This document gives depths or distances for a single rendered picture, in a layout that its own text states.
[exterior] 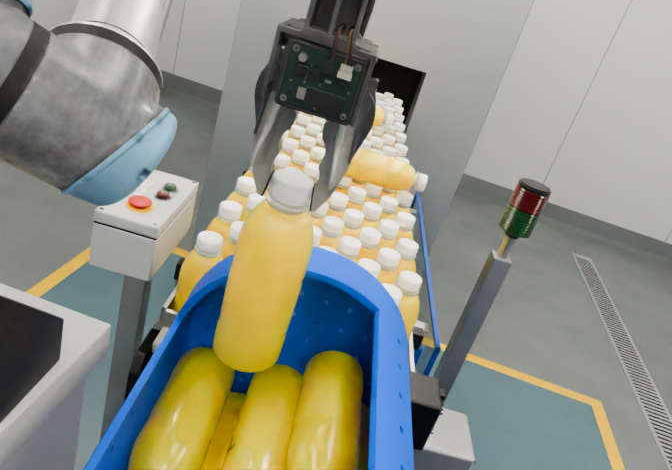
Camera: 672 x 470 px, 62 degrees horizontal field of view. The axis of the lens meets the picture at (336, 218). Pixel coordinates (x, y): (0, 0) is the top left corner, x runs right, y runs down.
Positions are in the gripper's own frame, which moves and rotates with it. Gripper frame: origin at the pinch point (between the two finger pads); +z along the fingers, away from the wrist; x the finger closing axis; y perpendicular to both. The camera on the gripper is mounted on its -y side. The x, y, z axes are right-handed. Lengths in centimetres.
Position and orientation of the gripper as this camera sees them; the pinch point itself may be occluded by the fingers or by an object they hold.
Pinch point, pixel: (291, 186)
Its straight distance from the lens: 50.1
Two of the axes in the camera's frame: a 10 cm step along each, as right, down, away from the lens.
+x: 9.5, 3.0, 0.4
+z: -2.9, 8.7, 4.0
